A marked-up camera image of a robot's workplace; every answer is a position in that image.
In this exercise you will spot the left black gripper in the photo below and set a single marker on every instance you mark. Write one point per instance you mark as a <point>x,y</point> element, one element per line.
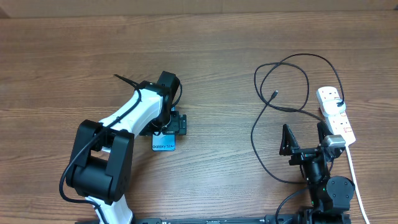
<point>178,125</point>

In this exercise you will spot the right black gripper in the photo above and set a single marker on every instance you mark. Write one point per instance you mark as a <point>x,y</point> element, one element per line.
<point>288,147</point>

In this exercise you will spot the blue Galaxy smartphone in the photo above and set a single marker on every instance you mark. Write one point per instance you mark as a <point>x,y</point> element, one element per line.
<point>163,139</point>

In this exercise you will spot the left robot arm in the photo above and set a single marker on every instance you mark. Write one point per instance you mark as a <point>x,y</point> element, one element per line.
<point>99,170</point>

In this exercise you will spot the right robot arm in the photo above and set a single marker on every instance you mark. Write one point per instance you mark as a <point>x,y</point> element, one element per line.
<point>330,196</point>

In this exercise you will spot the white charger adapter plug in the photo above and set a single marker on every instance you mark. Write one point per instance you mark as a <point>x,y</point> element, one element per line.
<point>332,107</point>

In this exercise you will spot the white power strip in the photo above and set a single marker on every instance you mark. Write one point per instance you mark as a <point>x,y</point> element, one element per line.
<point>338,124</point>

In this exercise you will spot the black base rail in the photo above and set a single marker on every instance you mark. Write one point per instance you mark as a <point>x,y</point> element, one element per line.
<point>268,219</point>

